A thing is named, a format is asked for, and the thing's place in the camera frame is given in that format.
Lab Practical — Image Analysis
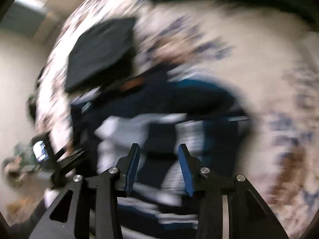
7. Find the left teal curtain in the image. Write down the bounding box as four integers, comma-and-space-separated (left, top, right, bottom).
1, 0, 62, 44

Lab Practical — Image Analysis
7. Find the striped knit sweater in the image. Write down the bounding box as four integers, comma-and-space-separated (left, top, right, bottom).
71, 73, 252, 238

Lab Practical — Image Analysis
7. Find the folded black garment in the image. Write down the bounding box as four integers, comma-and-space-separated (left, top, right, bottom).
64, 17, 136, 93

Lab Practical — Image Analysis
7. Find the floral bed blanket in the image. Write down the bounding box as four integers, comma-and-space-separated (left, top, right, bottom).
36, 0, 318, 238

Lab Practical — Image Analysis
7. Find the teal storage rack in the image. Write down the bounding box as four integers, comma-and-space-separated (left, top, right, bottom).
2, 143, 41, 178

